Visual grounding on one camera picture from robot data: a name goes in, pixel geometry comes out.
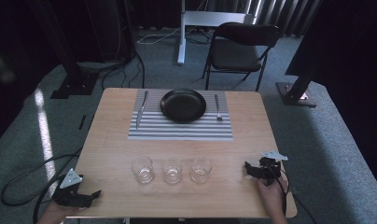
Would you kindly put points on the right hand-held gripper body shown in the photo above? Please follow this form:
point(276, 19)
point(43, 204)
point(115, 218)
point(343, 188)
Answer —
point(269, 169)

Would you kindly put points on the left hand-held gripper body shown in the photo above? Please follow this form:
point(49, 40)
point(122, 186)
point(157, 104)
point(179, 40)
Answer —
point(70, 191)

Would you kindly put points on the person's left hand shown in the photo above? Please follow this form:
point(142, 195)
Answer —
point(54, 214)

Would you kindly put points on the person's right hand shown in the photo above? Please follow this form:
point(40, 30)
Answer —
point(272, 199)

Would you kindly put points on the clear drinking glass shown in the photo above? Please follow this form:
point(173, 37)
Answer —
point(172, 171)
point(201, 169)
point(142, 169)

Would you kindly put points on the silver fork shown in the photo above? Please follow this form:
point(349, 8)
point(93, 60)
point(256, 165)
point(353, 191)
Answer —
point(218, 107)

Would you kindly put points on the small black floor strip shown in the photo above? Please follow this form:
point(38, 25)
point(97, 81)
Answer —
point(82, 122)

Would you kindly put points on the grey striped placemat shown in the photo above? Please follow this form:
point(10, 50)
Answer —
point(180, 130)

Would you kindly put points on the black metal stand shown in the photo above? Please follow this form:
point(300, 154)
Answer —
point(297, 91)
point(74, 84)

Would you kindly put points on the black round plate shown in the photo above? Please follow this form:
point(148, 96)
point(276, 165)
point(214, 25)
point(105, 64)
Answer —
point(183, 105)

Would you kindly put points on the silver table knife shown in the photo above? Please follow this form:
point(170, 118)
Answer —
point(142, 109)

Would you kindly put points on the black folding chair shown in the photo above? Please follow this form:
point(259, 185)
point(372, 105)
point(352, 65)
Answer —
point(239, 53)

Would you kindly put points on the grey curtain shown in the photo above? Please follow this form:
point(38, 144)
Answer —
point(280, 15)

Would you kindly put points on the white desk frame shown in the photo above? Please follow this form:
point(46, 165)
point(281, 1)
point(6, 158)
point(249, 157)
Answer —
point(189, 18)

